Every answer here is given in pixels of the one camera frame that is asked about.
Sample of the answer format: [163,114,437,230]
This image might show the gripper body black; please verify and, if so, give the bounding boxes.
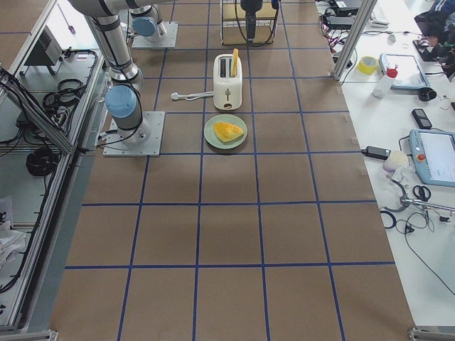
[240,0,263,42]

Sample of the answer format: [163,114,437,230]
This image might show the cream white toaster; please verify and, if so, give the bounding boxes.
[213,53,243,110]

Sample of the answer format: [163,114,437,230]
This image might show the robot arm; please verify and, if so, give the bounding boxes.
[70,1,151,144]
[129,1,263,43]

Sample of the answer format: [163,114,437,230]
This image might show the bread slice in toaster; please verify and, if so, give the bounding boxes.
[230,48,238,77]

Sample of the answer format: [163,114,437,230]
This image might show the green plate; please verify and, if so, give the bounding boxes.
[204,114,247,149]

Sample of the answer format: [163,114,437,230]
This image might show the bread piece on plate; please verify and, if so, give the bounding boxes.
[213,121,244,143]

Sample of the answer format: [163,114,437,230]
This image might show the yellow tape roll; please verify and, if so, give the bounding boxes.
[357,56,379,75]

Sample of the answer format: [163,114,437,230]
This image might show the red capped bottle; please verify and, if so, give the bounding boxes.
[372,64,398,99]

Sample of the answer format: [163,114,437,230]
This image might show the far teach pendant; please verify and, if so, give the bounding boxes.
[379,53,430,90]

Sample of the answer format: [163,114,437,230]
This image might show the teach pendant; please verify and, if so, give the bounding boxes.
[379,53,430,90]
[409,129,454,187]

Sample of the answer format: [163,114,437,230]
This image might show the black power adapter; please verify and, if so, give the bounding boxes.
[361,146,391,161]

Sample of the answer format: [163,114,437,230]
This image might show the white paper cup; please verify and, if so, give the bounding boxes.
[382,151,409,173]

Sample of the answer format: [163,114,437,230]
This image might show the near teach pendant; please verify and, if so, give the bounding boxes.
[409,129,454,187]

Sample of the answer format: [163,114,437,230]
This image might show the black scissors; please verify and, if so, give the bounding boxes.
[412,185,432,202]

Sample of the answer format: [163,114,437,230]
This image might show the wire basket with wooden box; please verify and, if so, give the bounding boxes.
[220,1,281,47]

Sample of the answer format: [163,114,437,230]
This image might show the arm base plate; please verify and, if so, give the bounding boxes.
[132,18,178,50]
[103,112,166,157]

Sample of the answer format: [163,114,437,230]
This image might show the aluminium frame post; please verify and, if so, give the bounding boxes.
[331,0,377,80]

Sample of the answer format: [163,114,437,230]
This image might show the white toaster power cord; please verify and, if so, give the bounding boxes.
[170,90,215,102]

